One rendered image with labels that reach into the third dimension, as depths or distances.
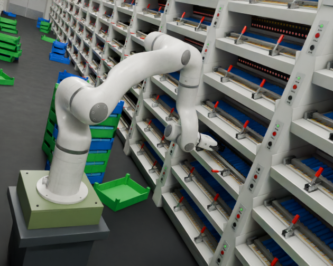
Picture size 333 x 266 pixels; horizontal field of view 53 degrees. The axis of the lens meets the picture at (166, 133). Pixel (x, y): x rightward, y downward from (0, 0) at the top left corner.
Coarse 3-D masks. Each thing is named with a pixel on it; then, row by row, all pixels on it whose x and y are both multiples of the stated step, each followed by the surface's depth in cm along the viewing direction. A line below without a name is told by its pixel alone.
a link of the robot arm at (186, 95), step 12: (180, 84) 145; (180, 96) 147; (192, 96) 146; (180, 108) 149; (192, 108) 150; (180, 120) 148; (192, 120) 148; (192, 132) 148; (180, 144) 151; (192, 144) 151
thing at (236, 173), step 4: (212, 152) 172; (216, 152) 172; (216, 156) 169; (220, 156) 168; (216, 160) 167; (220, 160) 166; (224, 160) 164; (224, 164) 163; (228, 164) 161; (232, 168) 158; (232, 172) 157; (236, 172) 155; (236, 176) 154; (240, 176) 152; (240, 180) 151; (244, 180) 149
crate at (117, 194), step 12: (120, 180) 217; (132, 180) 220; (96, 192) 197; (108, 192) 206; (120, 192) 211; (132, 192) 215; (144, 192) 215; (108, 204) 192; (120, 204) 191; (132, 204) 202
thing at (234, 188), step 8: (200, 128) 197; (208, 128) 199; (192, 152) 183; (200, 152) 178; (200, 160) 175; (208, 160) 170; (208, 168) 168; (216, 168) 163; (224, 168) 163; (216, 176) 161; (232, 176) 156; (224, 184) 155; (232, 184) 151; (240, 184) 150; (232, 192) 149
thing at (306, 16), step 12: (228, 0) 171; (240, 0) 170; (252, 0) 155; (264, 0) 157; (276, 0) 149; (288, 0) 143; (300, 0) 138; (312, 0) 140; (240, 12) 164; (252, 12) 155; (264, 12) 147; (276, 12) 140; (288, 12) 134; (300, 12) 128; (312, 12) 123
